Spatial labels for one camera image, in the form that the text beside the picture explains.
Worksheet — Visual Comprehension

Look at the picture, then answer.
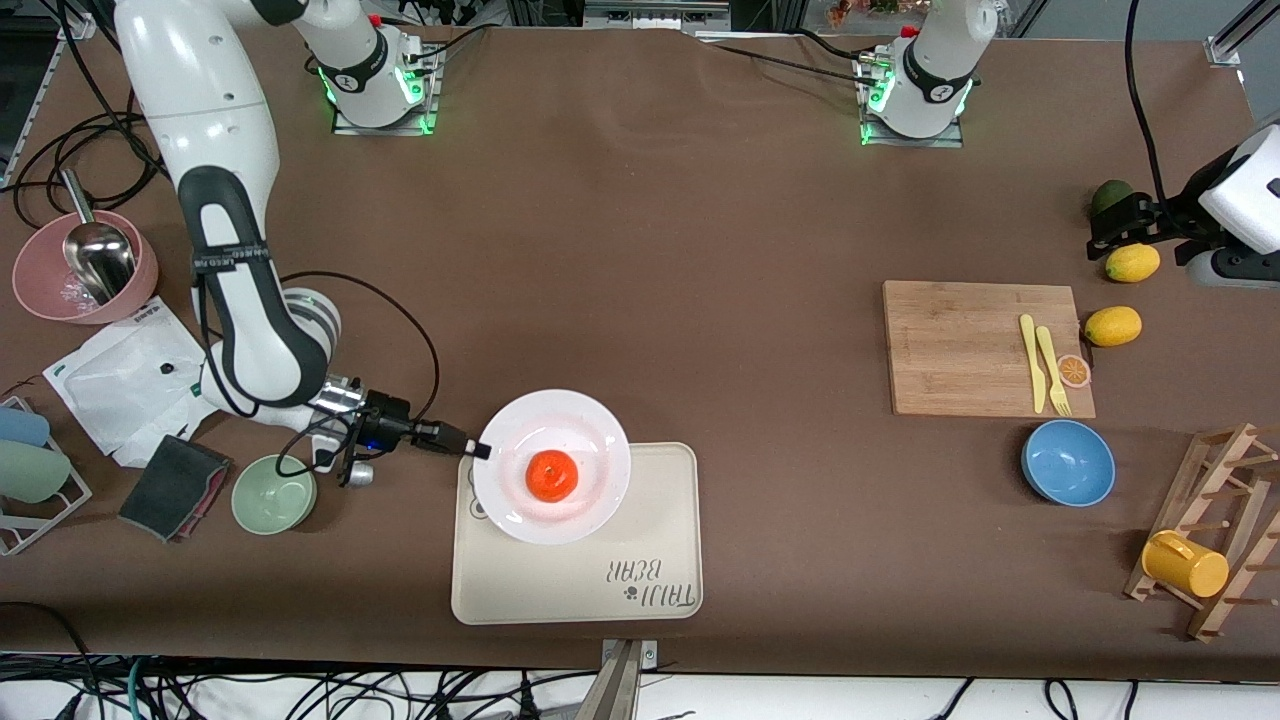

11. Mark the orange mandarin fruit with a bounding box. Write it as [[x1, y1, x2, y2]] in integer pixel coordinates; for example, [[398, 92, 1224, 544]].
[[526, 450, 580, 503]]

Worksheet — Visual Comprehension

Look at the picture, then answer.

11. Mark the white round plate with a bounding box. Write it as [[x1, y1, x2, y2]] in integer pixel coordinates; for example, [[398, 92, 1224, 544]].
[[472, 389, 632, 546]]

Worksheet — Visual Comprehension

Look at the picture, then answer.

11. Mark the yellow lemon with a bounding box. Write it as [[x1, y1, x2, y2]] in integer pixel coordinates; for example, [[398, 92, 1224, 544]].
[[1084, 306, 1143, 348], [1105, 243, 1161, 284]]

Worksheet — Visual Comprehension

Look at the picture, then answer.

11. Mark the yellow plastic fork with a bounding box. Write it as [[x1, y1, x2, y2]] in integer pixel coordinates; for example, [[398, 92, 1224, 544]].
[[1035, 326, 1073, 418]]

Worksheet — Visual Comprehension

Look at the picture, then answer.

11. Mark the yellow plastic knife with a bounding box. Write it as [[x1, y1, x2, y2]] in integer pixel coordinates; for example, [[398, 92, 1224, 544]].
[[1019, 314, 1047, 414]]

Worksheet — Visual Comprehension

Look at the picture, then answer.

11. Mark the pale green bowl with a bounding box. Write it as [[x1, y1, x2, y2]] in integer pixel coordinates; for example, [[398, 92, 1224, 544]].
[[231, 454, 318, 536]]

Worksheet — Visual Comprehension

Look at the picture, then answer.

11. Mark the aluminium corner profile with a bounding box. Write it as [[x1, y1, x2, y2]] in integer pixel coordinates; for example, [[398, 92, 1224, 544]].
[[1205, 0, 1280, 67]]

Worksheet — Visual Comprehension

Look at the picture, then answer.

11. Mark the wooden cutting board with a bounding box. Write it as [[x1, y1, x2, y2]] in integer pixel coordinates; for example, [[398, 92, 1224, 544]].
[[882, 280, 1097, 419]]

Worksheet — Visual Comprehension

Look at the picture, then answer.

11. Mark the blue bowl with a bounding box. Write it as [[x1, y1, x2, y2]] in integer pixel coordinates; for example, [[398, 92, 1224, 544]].
[[1021, 419, 1117, 508]]

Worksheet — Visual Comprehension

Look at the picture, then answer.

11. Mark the beige bear print tray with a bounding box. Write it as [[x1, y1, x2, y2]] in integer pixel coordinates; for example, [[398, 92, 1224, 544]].
[[451, 442, 704, 626]]

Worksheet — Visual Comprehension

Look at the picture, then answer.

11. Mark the dark grey sponge cloth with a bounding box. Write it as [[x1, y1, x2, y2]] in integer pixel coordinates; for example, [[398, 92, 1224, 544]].
[[118, 434, 233, 543]]

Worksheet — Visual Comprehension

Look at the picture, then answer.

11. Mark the white plastic bag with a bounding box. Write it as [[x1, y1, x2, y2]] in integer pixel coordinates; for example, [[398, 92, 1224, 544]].
[[42, 297, 241, 469]]

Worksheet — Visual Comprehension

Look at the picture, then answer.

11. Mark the yellow mug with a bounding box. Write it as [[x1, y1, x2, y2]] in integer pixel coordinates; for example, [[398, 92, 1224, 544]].
[[1141, 530, 1230, 599]]

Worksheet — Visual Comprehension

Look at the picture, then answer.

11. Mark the metal scoop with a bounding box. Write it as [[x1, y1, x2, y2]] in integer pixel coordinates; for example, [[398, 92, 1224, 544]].
[[60, 168, 136, 303]]

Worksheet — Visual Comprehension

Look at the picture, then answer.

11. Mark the pale green cup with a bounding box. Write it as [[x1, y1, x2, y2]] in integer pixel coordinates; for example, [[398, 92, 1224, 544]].
[[0, 440, 73, 504]]

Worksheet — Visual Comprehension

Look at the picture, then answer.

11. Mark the pale blue cup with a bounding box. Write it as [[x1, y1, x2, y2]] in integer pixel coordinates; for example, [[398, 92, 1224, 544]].
[[0, 407, 51, 448]]

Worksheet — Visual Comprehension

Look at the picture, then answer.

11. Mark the wooden mug rack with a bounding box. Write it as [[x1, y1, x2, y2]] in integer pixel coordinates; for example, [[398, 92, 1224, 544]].
[[1124, 422, 1280, 643]]

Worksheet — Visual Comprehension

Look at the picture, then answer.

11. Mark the pink bowl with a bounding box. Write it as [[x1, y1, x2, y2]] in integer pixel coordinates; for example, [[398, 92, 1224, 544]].
[[12, 210, 159, 324]]

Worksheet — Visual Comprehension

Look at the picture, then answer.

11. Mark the aluminium edge profile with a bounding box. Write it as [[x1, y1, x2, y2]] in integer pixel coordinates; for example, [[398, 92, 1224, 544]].
[[0, 15, 96, 191]]

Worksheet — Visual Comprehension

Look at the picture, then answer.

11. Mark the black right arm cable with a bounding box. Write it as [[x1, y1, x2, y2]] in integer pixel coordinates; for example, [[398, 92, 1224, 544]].
[[275, 270, 442, 477]]

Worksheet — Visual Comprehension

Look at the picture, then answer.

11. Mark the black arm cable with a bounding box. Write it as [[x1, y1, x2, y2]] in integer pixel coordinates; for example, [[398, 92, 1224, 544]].
[[275, 270, 442, 477], [1123, 0, 1169, 201]]

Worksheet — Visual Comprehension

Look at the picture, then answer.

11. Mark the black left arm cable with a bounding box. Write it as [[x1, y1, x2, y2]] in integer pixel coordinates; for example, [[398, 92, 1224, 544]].
[[1123, 0, 1169, 201]]

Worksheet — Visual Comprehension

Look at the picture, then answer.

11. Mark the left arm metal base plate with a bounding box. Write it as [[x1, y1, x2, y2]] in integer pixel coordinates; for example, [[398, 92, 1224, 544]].
[[855, 50, 966, 149]]

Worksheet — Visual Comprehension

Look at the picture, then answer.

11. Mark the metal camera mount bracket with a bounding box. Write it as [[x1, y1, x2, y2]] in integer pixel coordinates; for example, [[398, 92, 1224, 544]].
[[585, 638, 661, 720]]

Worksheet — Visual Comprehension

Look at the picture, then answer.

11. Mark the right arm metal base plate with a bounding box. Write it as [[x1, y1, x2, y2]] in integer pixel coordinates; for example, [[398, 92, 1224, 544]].
[[332, 45, 442, 137]]

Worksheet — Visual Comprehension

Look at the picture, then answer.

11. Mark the white wire cup rack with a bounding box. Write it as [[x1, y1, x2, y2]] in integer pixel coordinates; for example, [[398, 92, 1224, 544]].
[[0, 395, 93, 557]]

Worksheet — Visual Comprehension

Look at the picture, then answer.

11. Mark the black left base cable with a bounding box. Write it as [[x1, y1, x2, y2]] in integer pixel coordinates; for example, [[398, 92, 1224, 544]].
[[700, 28, 881, 83]]

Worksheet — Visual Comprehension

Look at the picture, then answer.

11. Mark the black base cable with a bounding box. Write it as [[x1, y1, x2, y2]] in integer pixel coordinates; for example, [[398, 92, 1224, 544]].
[[405, 25, 491, 63], [700, 28, 881, 83]]

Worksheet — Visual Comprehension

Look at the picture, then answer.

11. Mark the black looped floor cable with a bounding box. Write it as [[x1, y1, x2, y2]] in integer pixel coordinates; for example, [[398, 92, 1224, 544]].
[[0, 600, 96, 720]]

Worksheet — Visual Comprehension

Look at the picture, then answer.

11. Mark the black right base cable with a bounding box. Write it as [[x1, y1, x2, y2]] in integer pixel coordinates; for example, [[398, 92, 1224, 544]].
[[405, 25, 491, 63]]

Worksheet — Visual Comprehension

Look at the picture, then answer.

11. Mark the coiled black table cable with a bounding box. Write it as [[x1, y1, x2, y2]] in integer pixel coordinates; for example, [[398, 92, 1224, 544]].
[[10, 100, 169, 233]]

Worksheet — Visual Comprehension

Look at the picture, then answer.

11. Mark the aluminium frame bar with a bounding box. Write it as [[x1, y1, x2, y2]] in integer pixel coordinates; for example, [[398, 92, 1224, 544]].
[[583, 0, 731, 31]]

